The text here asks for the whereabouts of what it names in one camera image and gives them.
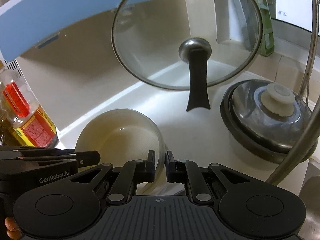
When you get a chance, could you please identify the glass lid with black handle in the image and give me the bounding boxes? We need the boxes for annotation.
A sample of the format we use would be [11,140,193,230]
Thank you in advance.
[111,0,263,113]

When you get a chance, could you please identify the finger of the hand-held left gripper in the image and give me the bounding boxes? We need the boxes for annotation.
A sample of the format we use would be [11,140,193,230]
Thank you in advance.
[0,147,77,157]
[19,151,101,173]

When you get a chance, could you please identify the chrome dish rack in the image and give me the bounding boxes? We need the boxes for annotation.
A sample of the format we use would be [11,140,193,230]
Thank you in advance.
[264,0,320,184]

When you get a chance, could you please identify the blue white wall appliance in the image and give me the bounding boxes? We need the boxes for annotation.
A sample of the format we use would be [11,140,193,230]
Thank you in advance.
[0,0,159,63]

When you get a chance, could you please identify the green patterned package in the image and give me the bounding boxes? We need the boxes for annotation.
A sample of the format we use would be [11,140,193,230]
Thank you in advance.
[245,0,275,56]

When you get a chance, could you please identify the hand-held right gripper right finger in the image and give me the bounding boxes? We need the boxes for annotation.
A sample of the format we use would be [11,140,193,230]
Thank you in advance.
[165,150,252,203]

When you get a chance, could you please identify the person's left hand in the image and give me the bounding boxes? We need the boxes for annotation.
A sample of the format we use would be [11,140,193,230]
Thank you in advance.
[4,217,21,240]

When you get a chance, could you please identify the red-handled vinegar bottle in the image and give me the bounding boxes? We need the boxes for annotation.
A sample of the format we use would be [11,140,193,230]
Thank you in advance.
[0,62,59,147]

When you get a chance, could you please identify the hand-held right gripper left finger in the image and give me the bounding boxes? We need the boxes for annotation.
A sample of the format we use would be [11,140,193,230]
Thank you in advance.
[67,150,157,205]

